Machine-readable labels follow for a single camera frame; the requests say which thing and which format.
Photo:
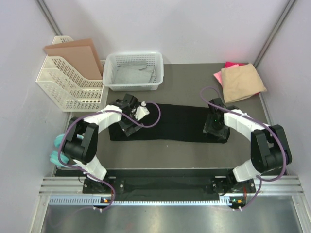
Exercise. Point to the cream perforated file organizer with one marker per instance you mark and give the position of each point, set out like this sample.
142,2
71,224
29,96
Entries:
67,88

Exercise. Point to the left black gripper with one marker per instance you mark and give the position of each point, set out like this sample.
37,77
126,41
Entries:
128,129

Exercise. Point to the beige folded t-shirt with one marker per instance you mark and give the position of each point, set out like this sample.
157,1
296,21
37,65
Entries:
240,83

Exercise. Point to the brown cardboard folder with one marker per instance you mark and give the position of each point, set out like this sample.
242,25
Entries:
81,54

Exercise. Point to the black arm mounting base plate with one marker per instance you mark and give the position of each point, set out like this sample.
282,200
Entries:
187,184

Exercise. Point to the pink folded t-shirt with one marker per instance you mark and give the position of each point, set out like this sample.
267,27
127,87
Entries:
218,77

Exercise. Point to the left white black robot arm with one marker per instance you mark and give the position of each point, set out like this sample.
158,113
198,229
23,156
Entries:
81,142

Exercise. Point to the grey folded cloth in basket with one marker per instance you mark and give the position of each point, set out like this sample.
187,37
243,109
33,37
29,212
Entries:
135,73

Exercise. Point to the red folded t-shirt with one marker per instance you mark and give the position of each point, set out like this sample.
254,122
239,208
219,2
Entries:
232,64

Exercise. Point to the teal cat ear headphones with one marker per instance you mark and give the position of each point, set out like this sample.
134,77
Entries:
63,161

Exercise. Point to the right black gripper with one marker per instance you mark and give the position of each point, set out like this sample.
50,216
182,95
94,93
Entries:
221,134

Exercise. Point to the white perforated plastic basket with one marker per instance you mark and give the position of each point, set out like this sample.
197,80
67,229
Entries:
113,61

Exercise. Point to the black daisy print t-shirt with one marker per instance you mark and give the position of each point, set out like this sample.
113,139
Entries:
177,122

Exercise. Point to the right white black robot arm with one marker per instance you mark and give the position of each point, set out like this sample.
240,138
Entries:
269,148

